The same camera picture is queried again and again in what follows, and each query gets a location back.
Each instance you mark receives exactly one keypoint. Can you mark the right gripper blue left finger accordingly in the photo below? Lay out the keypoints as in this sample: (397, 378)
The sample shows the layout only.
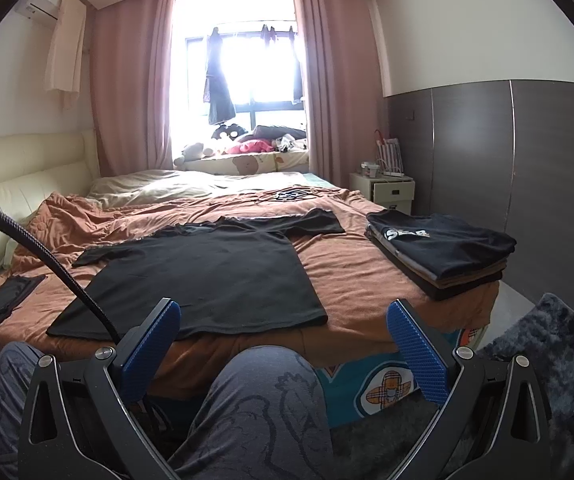
(141, 351)

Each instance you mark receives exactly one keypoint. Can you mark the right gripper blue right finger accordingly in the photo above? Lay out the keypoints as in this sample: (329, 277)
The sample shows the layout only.
(425, 351)

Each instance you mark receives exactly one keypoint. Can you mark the black t-shirt floral trim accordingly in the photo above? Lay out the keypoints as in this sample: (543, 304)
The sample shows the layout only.
(231, 276)

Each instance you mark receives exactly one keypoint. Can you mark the stack of folded clothes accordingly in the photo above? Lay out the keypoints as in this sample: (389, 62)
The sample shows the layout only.
(443, 255)

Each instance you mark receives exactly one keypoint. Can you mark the cartoon print bed base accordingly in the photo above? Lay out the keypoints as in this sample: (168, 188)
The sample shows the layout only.
(362, 372)

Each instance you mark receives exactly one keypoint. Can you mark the orange-brown quilt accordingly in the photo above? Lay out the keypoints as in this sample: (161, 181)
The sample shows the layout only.
(353, 279)

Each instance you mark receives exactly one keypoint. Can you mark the dark shaggy rug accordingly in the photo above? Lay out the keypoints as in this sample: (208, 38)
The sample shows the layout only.
(374, 446)

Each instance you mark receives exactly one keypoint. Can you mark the person's grey patterned leg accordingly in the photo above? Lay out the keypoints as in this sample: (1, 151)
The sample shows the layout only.
(263, 417)

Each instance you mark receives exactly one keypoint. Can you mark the small folded black garment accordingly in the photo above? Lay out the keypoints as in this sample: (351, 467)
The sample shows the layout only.
(14, 291)

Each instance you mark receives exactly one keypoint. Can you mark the beige bed sheet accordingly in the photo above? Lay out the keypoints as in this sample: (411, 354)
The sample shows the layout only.
(156, 186)

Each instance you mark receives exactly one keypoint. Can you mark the white bedside cabinet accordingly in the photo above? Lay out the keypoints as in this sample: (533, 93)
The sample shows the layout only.
(390, 192)

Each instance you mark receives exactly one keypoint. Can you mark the plush toy on sill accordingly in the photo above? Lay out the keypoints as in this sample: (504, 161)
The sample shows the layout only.
(192, 153)

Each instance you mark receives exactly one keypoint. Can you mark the striped paper bag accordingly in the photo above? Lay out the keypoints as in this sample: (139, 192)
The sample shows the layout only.
(389, 155)

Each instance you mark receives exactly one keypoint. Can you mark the cream padded headboard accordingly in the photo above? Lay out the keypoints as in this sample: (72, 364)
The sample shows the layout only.
(35, 165)

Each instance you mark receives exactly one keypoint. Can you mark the bear print cushion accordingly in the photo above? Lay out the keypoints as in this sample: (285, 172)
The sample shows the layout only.
(251, 163)

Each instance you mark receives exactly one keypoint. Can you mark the red cloth on sill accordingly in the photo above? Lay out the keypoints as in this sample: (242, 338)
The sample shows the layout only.
(253, 146)

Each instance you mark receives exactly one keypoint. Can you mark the hanging dark garment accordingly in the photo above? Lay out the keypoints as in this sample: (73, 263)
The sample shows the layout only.
(216, 93)

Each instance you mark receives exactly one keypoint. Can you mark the right pink curtain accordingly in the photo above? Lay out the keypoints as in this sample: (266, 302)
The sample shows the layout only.
(342, 83)

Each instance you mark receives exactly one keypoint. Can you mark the pink curtain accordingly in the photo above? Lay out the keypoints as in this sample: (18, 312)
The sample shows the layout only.
(130, 83)
(342, 83)

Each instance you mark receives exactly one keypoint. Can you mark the left pink curtain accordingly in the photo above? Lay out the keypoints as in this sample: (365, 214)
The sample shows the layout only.
(130, 83)

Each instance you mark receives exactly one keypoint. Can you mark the white air conditioner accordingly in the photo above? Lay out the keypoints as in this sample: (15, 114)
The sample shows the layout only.
(44, 12)

